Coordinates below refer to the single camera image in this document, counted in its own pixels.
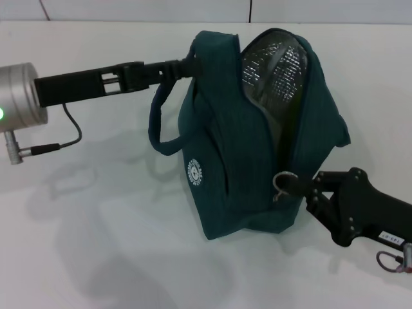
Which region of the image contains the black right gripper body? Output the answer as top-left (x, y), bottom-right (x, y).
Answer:
top-left (304, 167), bottom-right (412, 248)

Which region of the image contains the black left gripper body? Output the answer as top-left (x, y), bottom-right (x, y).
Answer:
top-left (34, 61), bottom-right (152, 109)

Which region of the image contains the dark teal insulated lunch bag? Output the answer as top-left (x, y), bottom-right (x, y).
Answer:
top-left (147, 28), bottom-right (351, 243)

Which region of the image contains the left gripper cable with plug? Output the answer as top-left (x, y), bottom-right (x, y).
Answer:
top-left (3, 102), bottom-right (83, 165)

